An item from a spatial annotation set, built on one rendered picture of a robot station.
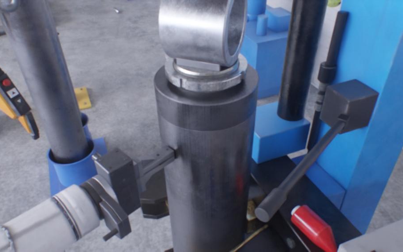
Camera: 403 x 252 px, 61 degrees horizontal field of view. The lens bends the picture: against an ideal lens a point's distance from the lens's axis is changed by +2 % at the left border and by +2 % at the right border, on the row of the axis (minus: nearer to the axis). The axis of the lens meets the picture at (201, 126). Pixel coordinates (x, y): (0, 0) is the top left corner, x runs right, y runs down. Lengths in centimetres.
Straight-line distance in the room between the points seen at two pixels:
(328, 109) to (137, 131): 231
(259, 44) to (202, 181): 240
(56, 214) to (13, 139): 273
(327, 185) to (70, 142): 158
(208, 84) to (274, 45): 255
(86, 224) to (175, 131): 23
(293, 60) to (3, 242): 77
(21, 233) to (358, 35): 78
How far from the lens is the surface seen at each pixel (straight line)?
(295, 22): 94
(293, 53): 97
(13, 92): 154
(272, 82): 332
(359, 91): 86
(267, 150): 105
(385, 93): 88
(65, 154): 227
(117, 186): 63
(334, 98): 85
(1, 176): 298
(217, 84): 61
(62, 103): 207
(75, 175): 234
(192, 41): 59
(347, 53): 92
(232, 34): 69
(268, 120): 107
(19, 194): 277
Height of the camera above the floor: 180
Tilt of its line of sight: 37 degrees down
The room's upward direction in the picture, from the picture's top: 2 degrees counter-clockwise
